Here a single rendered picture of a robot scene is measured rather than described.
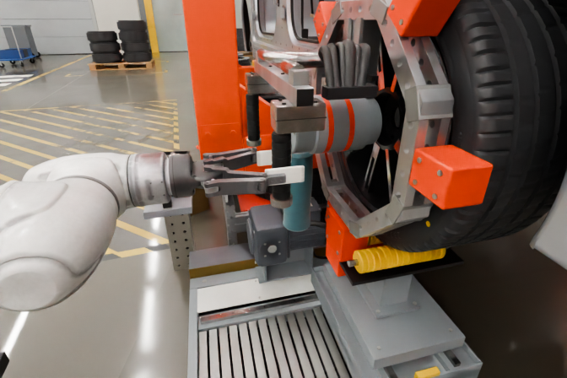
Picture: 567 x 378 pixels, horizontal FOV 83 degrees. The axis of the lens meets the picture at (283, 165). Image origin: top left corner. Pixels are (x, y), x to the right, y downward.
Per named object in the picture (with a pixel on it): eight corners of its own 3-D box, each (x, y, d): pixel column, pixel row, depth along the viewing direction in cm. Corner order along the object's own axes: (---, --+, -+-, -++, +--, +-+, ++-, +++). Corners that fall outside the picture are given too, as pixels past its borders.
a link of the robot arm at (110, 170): (144, 194, 61) (132, 234, 49) (53, 204, 58) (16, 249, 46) (133, 140, 57) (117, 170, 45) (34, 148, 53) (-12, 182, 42)
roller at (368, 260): (451, 261, 87) (456, 244, 84) (352, 280, 80) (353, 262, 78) (437, 247, 92) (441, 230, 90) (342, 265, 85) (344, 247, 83)
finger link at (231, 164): (207, 182, 58) (204, 179, 59) (258, 166, 64) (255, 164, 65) (205, 162, 56) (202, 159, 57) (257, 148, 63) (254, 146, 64)
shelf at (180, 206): (192, 213, 119) (191, 206, 118) (143, 219, 116) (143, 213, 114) (193, 167, 157) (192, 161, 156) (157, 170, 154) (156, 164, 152)
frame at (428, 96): (416, 281, 67) (483, -14, 45) (388, 286, 66) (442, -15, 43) (324, 172, 115) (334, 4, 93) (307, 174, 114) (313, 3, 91)
